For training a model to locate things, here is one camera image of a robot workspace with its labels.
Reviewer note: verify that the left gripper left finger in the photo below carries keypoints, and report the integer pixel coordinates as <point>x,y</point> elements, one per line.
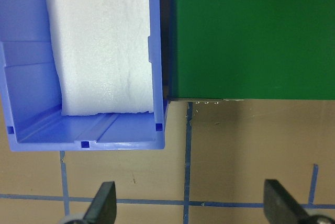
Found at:
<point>103,208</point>

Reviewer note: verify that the left white foam pad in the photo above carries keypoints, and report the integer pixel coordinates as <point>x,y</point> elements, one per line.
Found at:
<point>101,53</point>

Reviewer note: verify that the left blue plastic bin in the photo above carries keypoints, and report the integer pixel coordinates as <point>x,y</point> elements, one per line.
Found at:
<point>31,94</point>

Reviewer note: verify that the green conveyor belt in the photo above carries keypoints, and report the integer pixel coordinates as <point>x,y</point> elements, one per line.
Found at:
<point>251,49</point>

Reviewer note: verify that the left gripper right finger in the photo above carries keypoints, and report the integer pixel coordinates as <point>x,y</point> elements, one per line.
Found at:
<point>280,207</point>

